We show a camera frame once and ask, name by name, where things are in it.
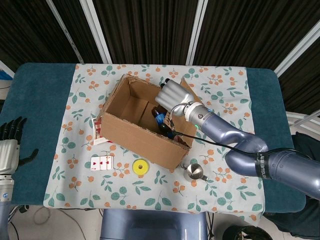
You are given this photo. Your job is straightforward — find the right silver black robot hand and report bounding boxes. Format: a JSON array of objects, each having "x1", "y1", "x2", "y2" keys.
[{"x1": 154, "y1": 77, "x2": 195, "y2": 117}]

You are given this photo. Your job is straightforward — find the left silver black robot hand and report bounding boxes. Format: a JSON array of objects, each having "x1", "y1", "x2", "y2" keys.
[{"x1": 0, "y1": 116, "x2": 40, "y2": 176}]

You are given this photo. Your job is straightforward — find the brown cardboard shipping box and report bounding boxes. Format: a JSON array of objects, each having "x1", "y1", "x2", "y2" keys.
[{"x1": 98, "y1": 73, "x2": 205, "y2": 171}]

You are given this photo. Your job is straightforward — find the brown bottle with blue label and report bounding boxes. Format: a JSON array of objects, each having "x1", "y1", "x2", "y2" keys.
[{"x1": 151, "y1": 106, "x2": 176, "y2": 138}]

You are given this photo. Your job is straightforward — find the teal fabric table cover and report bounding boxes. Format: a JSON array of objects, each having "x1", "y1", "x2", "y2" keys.
[{"x1": 0, "y1": 62, "x2": 308, "y2": 213}]

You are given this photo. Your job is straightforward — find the stainless steel gooseneck pitcher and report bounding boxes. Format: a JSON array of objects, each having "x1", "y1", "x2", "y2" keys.
[{"x1": 179, "y1": 162, "x2": 210, "y2": 182}]

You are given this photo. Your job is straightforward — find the red and white booklet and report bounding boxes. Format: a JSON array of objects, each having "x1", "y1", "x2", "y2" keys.
[{"x1": 92, "y1": 116, "x2": 113, "y2": 146}]

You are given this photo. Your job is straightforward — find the rubber-banded playing card deck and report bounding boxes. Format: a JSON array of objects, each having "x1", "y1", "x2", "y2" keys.
[{"x1": 90, "y1": 155, "x2": 115, "y2": 172}]

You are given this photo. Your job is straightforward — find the floral fruit print tablecloth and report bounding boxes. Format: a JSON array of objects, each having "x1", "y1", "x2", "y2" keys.
[{"x1": 42, "y1": 63, "x2": 266, "y2": 229}]

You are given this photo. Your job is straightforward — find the white metal side rails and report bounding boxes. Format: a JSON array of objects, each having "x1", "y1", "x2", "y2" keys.
[{"x1": 286, "y1": 111, "x2": 320, "y2": 128}]

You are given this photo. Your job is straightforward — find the blue-grey robot torso base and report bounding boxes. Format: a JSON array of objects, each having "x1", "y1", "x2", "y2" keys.
[{"x1": 99, "y1": 208, "x2": 210, "y2": 240}]

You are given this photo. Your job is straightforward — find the black fabric bag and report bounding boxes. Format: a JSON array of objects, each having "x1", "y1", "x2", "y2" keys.
[{"x1": 291, "y1": 131, "x2": 320, "y2": 163}]

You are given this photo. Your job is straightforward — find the camouflage pattern bin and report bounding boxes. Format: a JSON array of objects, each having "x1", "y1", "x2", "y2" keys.
[{"x1": 226, "y1": 224, "x2": 263, "y2": 240}]

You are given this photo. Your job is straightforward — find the black right hand cable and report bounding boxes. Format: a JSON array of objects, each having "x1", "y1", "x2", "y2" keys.
[{"x1": 164, "y1": 104, "x2": 258, "y2": 154}]

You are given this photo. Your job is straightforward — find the white metal frame post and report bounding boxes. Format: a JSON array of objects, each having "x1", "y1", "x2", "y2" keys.
[
  {"x1": 185, "y1": 0, "x2": 209, "y2": 65},
  {"x1": 273, "y1": 24, "x2": 320, "y2": 77},
  {"x1": 46, "y1": 0, "x2": 85, "y2": 65},
  {"x1": 79, "y1": 0, "x2": 113, "y2": 65}
]

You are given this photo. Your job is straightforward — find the yellow plastic ring disc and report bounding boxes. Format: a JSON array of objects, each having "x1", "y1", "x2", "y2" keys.
[{"x1": 131, "y1": 159, "x2": 150, "y2": 176}]

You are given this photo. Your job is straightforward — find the white frame post with blue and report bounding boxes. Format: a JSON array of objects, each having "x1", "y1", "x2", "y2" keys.
[{"x1": 0, "y1": 59, "x2": 15, "y2": 80}]

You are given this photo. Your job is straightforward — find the black velcro cable strap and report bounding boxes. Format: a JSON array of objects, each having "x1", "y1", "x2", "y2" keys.
[{"x1": 254, "y1": 152, "x2": 270, "y2": 180}]

